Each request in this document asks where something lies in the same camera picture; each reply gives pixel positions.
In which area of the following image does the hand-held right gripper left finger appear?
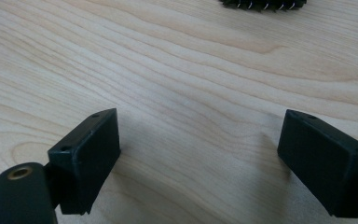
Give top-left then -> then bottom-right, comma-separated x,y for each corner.
47,107 -> 121,216

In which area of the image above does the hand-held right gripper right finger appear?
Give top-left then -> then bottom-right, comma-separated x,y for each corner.
277,108 -> 358,219

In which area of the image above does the dark table cable grommet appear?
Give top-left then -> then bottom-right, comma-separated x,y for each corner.
218,0 -> 308,13

